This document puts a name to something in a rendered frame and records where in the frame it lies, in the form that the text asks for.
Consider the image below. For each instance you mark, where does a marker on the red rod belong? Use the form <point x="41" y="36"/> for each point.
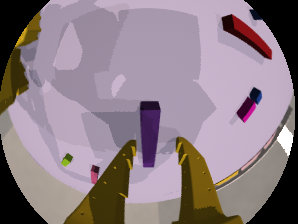
<point x="239" y="29"/>

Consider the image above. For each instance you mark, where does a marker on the lime green rod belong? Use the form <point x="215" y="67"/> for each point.
<point x="67" y="159"/>

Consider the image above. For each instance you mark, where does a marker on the purple rod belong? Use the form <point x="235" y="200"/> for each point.
<point x="149" y="120"/>

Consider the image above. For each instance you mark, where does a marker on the small blue cube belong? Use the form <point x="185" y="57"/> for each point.
<point x="255" y="95"/>
<point x="255" y="15"/>

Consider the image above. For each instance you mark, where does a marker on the magenta rod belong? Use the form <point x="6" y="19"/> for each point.
<point x="246" y="109"/>

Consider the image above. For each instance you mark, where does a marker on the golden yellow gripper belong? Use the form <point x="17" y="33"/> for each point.
<point x="105" y="202"/>

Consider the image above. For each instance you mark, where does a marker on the dark pink rod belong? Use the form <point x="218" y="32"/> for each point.
<point x="94" y="173"/>

